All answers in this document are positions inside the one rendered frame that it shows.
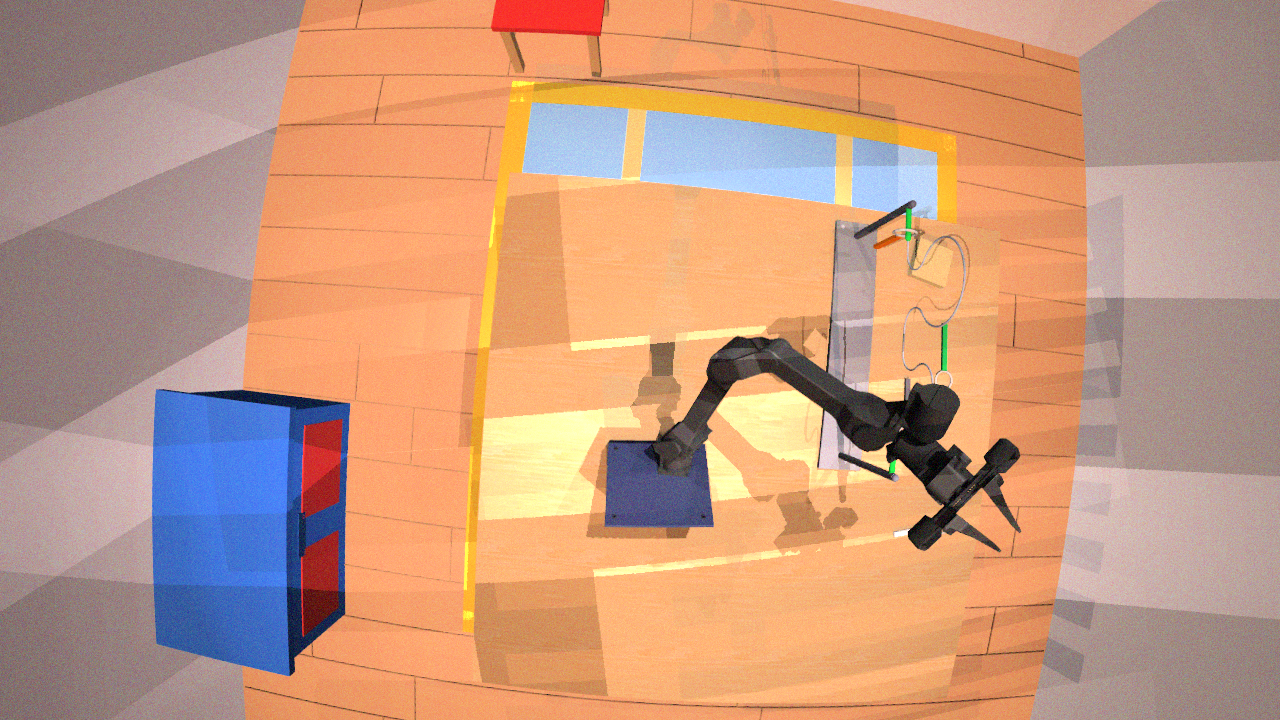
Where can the orange handle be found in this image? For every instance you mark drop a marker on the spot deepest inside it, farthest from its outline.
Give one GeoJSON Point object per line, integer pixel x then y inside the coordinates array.
{"type": "Point", "coordinates": [894, 238]}

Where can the green flat bar with white hoop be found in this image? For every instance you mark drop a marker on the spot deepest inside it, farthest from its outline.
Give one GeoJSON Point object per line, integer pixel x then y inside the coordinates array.
{"type": "Point", "coordinates": [944, 356]}

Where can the tan flat square block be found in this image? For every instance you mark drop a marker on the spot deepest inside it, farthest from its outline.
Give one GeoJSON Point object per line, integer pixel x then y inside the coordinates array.
{"type": "Point", "coordinates": [936, 266]}

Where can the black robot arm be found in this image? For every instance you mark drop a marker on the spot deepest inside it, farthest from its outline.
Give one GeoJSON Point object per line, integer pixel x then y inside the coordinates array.
{"type": "Point", "coordinates": [864, 418]}

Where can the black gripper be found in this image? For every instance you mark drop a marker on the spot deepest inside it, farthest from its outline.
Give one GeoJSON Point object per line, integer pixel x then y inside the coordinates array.
{"type": "Point", "coordinates": [999, 459]}

